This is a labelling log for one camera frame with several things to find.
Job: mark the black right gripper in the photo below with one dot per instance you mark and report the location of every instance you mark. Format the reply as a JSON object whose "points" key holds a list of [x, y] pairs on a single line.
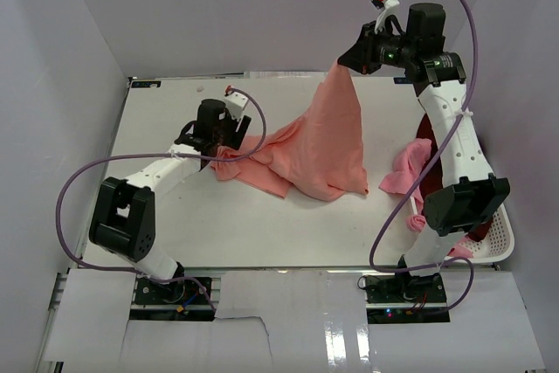
{"points": [[361, 57]]}

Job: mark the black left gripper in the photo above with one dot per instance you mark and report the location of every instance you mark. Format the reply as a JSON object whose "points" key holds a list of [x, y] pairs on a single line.
{"points": [[234, 139]]}

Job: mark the salmon pink t shirt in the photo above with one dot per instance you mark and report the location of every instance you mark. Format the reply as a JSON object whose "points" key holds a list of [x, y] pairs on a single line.
{"points": [[320, 153]]}

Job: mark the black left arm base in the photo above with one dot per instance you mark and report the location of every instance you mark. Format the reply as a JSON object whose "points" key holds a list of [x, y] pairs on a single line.
{"points": [[184, 300]]}

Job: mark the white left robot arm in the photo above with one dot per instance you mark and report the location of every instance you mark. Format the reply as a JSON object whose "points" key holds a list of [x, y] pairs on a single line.
{"points": [[124, 217]]}

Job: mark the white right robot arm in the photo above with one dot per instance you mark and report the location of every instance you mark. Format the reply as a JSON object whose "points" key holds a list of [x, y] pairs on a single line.
{"points": [[471, 193]]}

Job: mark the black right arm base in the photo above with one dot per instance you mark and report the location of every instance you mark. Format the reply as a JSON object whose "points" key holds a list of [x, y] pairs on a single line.
{"points": [[404, 299]]}

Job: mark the blue right table label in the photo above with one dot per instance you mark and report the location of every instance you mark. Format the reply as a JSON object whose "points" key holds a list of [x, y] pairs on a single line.
{"points": [[402, 81]]}

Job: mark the blue table label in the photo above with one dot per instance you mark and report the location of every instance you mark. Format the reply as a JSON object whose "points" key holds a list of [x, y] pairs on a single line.
{"points": [[146, 84], [402, 81]]}

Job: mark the blue left table label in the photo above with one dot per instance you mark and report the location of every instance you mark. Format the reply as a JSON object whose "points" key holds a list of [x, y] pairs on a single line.
{"points": [[146, 84]]}

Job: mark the dark red t shirt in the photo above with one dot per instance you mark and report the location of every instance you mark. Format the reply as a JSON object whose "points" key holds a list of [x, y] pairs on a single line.
{"points": [[432, 182]]}

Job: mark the light pink t shirt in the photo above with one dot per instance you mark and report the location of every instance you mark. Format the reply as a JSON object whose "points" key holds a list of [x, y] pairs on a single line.
{"points": [[406, 168]]}

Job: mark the white paper sheets front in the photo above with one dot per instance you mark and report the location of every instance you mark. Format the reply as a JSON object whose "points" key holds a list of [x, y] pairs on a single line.
{"points": [[289, 322]]}

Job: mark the white perforated laundry basket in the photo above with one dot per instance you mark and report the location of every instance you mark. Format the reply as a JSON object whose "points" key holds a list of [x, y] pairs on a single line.
{"points": [[496, 246]]}

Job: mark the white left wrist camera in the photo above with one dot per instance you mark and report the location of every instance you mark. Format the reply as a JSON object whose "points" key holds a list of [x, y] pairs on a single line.
{"points": [[235, 103]]}

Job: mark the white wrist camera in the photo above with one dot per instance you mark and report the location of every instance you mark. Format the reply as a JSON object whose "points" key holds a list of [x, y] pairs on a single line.
{"points": [[235, 103], [385, 8]]}

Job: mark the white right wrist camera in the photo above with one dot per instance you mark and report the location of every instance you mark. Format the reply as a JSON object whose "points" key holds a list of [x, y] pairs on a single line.
{"points": [[385, 8]]}

